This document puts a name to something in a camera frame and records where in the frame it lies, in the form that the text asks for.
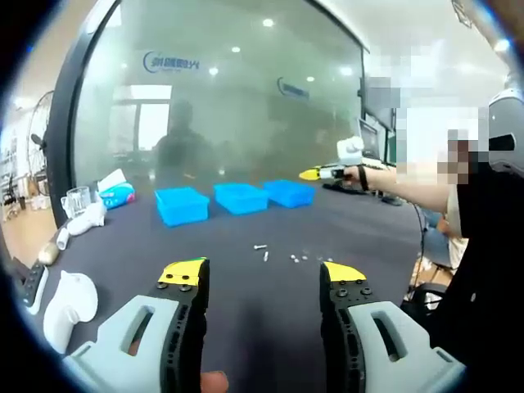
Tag blue plastic bin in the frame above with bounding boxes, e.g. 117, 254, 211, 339
212, 183, 270, 216
263, 178, 316, 209
154, 187, 211, 228

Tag black glass wall frame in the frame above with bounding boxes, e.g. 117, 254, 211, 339
44, 0, 128, 230

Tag tissue pack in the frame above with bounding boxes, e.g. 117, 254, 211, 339
97, 168, 137, 210

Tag person in black shirt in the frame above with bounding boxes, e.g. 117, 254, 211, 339
441, 155, 524, 369

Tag glass mug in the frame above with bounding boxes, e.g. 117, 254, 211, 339
60, 186, 92, 220

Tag large white game controller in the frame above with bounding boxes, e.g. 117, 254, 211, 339
43, 269, 99, 355

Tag person's left hand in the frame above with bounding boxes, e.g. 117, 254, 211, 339
200, 370, 230, 393

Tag screws nuts and washers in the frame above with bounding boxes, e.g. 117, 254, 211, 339
252, 243, 333, 265

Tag grey chest device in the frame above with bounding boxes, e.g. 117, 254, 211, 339
486, 89, 524, 177

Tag standing fan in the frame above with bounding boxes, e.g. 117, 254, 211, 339
26, 90, 58, 193

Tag black chair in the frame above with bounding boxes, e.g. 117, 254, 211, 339
403, 282, 449, 316

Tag black and white remote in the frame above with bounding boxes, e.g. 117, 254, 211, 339
18, 261, 49, 315

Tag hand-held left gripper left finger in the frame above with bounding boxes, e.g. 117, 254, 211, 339
61, 256, 210, 393

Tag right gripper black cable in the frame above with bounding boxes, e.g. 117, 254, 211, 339
411, 202, 427, 263

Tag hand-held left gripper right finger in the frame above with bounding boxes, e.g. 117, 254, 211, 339
318, 260, 468, 393

